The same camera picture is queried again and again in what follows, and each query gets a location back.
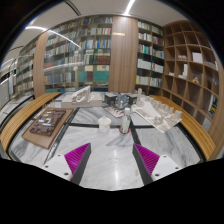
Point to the flat round red coaster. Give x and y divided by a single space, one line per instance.
121 131

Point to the brown model on wooden board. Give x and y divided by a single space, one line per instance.
46 125

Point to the flat site plan model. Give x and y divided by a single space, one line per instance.
115 111

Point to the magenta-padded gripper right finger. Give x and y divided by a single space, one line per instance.
165 165

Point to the dark building model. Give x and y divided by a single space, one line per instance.
110 99
133 99

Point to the clear plastic bottle white cap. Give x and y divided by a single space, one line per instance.
125 121

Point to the white architectural model with ramp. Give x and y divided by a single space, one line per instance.
81 98

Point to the large white city block model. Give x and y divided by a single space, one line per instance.
156 113

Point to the straight ceiling light strip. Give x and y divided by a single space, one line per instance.
129 7

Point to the curved wooden slatted bench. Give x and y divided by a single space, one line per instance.
23 118
193 130

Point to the wooden cubby shelf unit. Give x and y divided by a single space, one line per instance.
190 70

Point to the white cup yellow rim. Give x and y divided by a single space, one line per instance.
104 126

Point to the grey-blue building model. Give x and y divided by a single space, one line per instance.
122 101

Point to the pale blue spoon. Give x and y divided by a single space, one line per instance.
103 117

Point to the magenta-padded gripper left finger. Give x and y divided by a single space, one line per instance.
58 164

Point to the tall wooden bookshelf wall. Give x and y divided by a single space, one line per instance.
86 53

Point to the glass-fronted side bookshelf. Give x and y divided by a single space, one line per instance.
23 76

